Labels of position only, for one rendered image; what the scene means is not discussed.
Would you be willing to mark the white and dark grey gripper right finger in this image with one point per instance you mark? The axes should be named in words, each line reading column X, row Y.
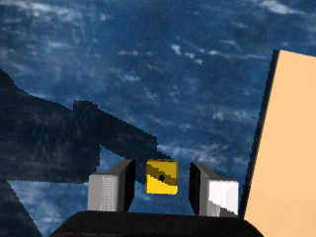
column 211, row 195

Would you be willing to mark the yellow die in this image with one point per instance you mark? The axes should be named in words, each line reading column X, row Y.
column 161, row 176

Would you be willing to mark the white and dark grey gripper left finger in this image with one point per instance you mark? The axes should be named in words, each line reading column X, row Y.
column 113, row 190

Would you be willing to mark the tan square mat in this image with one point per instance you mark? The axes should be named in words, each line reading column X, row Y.
column 281, row 200

